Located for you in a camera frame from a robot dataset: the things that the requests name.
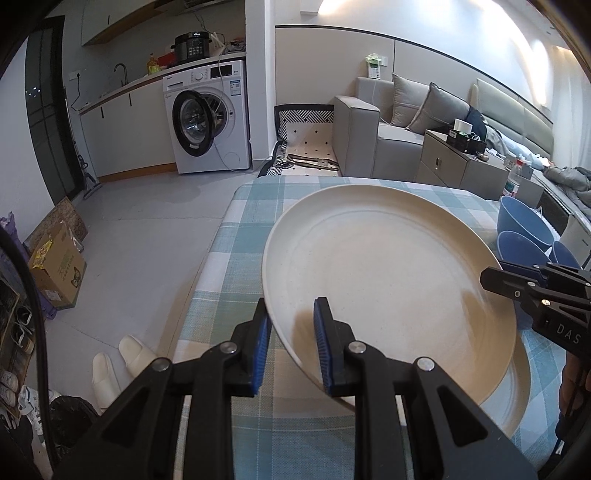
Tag dark grey cushion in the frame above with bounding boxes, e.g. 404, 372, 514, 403
409, 82, 472, 136

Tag floor mop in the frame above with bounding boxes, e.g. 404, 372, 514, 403
69, 97, 100, 200

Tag black glass door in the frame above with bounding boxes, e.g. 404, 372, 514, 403
25, 16, 79, 199

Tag shoe rack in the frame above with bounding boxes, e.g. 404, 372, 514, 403
0, 244, 35, 384

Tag white washing machine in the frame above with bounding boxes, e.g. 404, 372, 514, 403
163, 60, 252, 175

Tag grey drawer cabinet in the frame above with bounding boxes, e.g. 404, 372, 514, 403
414, 129, 511, 197

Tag light grey cushion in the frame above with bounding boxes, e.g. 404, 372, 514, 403
390, 73, 432, 127

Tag open cardboard box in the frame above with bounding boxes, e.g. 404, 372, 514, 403
28, 220, 88, 308

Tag cream plate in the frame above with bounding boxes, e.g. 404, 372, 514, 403
475, 339, 533, 439
262, 186, 525, 411

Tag black trash bag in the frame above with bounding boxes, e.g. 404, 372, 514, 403
48, 396, 100, 455

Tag small blue bowl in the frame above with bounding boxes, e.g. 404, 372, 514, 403
551, 240, 583, 271

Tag person's right hand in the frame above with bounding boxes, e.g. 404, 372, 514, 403
558, 353, 591, 416

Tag black box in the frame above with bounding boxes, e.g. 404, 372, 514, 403
445, 129, 488, 155

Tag white wall cabinet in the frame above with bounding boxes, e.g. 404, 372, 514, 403
81, 0, 183, 47

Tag black pressure cooker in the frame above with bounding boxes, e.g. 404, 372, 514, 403
172, 31, 214, 66

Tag dark blue garment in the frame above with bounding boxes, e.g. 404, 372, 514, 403
466, 107, 488, 139

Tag beige upholstered bed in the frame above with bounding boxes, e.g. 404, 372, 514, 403
468, 78, 591, 208

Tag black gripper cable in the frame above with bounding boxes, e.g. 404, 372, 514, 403
0, 226, 51, 467

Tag white slipper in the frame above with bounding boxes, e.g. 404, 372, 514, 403
119, 335, 160, 386
91, 353, 122, 414

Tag white kitchen base cabinets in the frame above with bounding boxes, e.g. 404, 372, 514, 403
78, 76, 178, 183

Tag large blue bowl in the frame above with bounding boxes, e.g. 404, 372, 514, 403
498, 230, 552, 273
499, 196, 557, 247

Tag checked tablecloth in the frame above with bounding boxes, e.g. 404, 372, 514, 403
173, 176, 561, 480

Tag flattened cardboard sheet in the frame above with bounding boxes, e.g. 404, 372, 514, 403
23, 198, 88, 250

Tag black and white patterned mat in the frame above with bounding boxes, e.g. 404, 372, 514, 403
257, 104, 342, 178

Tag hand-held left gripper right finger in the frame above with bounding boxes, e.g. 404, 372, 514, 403
313, 296, 541, 480

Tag clear water bottle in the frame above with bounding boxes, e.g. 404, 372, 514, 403
503, 159, 525, 199

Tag grey sofa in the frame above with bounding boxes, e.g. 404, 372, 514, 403
333, 76, 481, 178

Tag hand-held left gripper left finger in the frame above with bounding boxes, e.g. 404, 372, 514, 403
51, 300, 273, 480

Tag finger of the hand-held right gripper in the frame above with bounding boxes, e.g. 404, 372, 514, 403
479, 267, 555, 315
501, 259, 591, 289

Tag grey padded jacket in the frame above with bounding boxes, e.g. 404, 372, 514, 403
542, 165, 591, 192

